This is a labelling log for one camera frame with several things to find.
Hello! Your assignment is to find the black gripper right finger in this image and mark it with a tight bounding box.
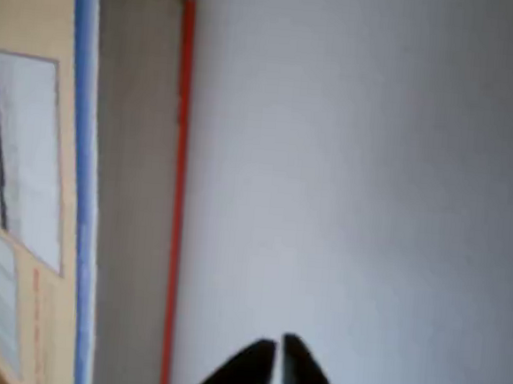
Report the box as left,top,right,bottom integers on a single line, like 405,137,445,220
278,332,360,384

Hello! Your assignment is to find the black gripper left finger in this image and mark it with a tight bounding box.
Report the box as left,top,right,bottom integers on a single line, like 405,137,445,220
183,332,280,384

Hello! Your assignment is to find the red anatomy textbook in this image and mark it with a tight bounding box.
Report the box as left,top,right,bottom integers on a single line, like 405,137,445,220
0,0,202,384

